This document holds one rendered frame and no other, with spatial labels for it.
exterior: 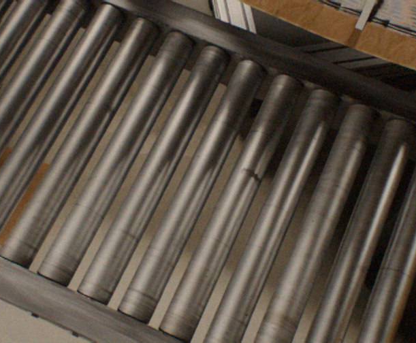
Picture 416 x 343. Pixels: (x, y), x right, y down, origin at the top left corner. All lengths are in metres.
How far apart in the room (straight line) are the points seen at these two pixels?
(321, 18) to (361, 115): 0.24
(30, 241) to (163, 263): 0.20
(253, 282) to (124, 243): 0.19
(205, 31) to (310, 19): 0.27
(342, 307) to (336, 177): 0.20
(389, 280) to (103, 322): 0.41
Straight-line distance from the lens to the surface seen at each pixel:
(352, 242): 0.93
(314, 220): 0.93
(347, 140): 0.98
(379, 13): 0.81
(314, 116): 0.99
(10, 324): 1.75
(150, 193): 0.93
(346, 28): 0.82
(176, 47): 1.03
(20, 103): 1.03
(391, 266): 0.94
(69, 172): 0.96
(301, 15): 0.83
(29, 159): 0.98
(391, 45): 0.83
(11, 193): 0.97
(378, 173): 0.98
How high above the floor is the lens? 1.67
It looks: 69 degrees down
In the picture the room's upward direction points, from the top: 3 degrees clockwise
